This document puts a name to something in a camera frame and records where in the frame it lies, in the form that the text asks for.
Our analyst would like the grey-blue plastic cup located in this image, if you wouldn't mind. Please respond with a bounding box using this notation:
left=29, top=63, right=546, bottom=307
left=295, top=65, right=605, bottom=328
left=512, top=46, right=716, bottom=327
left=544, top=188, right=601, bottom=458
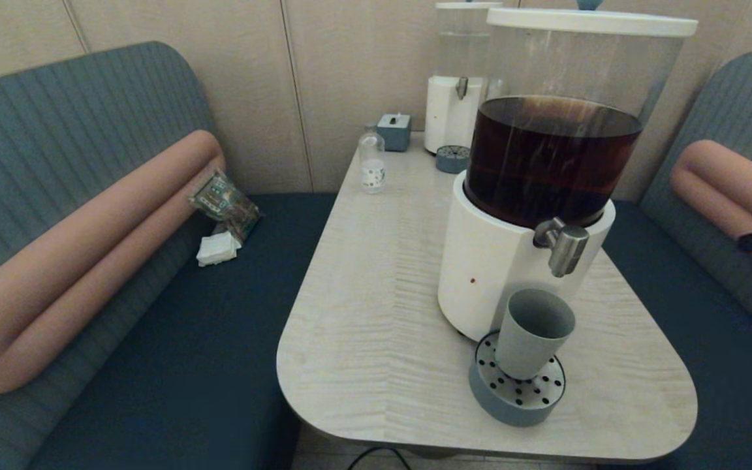
left=495, top=289, right=576, bottom=381

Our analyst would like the large tea drink dispenser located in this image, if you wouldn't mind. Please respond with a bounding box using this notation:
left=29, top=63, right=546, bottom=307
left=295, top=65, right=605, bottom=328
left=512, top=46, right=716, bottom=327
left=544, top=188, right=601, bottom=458
left=438, top=8, right=698, bottom=343

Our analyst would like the large white dispenser lid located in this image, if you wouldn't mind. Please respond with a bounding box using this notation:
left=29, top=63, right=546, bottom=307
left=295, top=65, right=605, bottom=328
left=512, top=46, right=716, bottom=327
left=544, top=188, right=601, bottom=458
left=486, top=0, right=698, bottom=37

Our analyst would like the large blue drip tray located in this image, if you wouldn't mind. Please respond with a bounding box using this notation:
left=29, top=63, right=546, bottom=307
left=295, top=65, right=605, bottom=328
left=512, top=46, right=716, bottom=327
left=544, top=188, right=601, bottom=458
left=468, top=330, right=566, bottom=428

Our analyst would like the small blue drip tray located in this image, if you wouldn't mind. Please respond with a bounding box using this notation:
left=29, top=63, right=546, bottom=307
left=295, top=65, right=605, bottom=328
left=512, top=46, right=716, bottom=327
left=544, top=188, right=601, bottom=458
left=435, top=144, right=471, bottom=174

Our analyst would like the small water drink dispenser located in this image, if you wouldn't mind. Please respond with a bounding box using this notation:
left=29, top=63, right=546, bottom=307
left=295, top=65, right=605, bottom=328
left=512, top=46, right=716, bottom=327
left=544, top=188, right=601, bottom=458
left=424, top=1, right=503, bottom=155

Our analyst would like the small blue tissue box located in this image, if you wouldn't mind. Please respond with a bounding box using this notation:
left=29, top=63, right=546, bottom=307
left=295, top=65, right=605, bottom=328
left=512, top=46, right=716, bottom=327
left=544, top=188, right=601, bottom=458
left=376, top=113, right=411, bottom=152

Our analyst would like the clear plastic bottle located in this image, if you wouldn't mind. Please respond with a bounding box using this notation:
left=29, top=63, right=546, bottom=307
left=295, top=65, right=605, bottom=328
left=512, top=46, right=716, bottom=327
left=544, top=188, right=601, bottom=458
left=358, top=124, right=386, bottom=194

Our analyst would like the green snack packet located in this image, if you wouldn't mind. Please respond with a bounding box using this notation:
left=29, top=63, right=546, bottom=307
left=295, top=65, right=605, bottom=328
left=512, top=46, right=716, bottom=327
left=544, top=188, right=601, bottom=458
left=189, top=169, right=263, bottom=245

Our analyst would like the white folded napkin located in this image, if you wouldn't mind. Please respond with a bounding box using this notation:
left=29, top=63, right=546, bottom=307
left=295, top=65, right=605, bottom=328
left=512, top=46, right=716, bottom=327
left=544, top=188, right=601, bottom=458
left=196, top=231, right=242, bottom=268

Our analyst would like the black floor cable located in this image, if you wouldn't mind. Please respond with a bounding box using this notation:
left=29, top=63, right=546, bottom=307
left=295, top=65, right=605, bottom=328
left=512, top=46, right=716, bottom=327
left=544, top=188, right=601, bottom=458
left=348, top=446, right=411, bottom=470

